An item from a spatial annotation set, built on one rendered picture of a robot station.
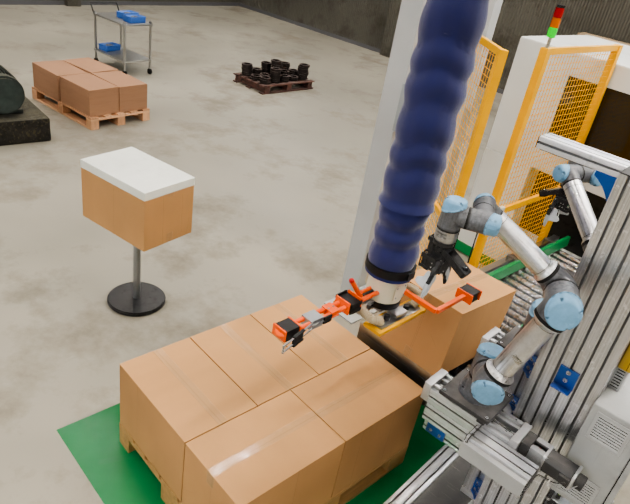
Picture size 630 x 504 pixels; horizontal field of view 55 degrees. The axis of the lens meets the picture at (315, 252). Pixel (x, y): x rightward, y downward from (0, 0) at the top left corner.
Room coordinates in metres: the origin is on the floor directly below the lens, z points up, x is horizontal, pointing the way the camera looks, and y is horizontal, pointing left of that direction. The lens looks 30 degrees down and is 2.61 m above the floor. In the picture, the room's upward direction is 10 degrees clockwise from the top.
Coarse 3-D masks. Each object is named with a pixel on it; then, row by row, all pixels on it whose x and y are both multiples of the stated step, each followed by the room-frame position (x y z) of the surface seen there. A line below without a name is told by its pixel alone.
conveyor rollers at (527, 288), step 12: (564, 252) 4.33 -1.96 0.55; (564, 264) 4.12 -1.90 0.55; (576, 264) 4.15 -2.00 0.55; (516, 276) 3.79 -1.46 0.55; (528, 276) 3.83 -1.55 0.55; (516, 288) 3.67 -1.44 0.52; (528, 288) 3.71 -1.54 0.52; (540, 288) 3.68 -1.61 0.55; (516, 300) 3.47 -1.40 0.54; (528, 300) 3.51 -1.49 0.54; (516, 312) 3.36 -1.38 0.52; (504, 324) 3.14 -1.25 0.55; (516, 324) 3.18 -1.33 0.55; (468, 360) 2.76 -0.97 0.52; (456, 372) 2.60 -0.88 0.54
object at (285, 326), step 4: (288, 316) 1.93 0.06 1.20; (284, 320) 1.90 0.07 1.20; (288, 320) 1.90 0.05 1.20; (292, 320) 1.91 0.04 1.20; (276, 324) 1.86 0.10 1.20; (280, 324) 1.87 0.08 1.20; (284, 324) 1.87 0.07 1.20; (288, 324) 1.88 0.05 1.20; (292, 324) 1.88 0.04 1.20; (296, 324) 1.89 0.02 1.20; (272, 328) 1.87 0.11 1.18; (276, 328) 1.85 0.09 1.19; (280, 328) 1.84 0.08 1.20; (284, 328) 1.85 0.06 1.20; (288, 328) 1.85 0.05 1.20; (292, 328) 1.86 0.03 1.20; (296, 328) 1.86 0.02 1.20; (300, 328) 1.88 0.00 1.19; (272, 332) 1.87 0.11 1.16; (280, 332) 1.84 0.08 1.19; (284, 332) 1.83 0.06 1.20; (288, 332) 1.83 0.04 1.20; (292, 332) 1.85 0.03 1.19; (296, 332) 1.87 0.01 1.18; (284, 336) 1.82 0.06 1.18; (288, 336) 1.84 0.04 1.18; (292, 336) 1.85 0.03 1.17; (284, 340) 1.82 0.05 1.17; (288, 340) 1.84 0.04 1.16
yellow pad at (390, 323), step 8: (400, 304) 2.36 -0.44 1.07; (408, 304) 2.33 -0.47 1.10; (384, 312) 2.27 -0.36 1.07; (408, 312) 2.30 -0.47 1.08; (416, 312) 2.32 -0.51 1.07; (424, 312) 2.35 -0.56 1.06; (384, 320) 2.20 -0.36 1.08; (392, 320) 2.21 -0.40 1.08; (400, 320) 2.23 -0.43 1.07; (408, 320) 2.26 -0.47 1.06; (368, 328) 2.15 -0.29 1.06; (376, 328) 2.14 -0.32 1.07; (384, 328) 2.15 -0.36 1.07; (392, 328) 2.17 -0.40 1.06
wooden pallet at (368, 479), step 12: (120, 432) 2.19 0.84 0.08; (132, 444) 2.10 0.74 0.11; (408, 444) 2.41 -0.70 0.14; (144, 456) 2.02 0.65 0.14; (396, 456) 2.34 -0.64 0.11; (384, 468) 2.31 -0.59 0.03; (360, 480) 2.12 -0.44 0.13; (372, 480) 2.22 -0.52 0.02; (168, 492) 1.86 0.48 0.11; (348, 492) 2.12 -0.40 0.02; (360, 492) 2.15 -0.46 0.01
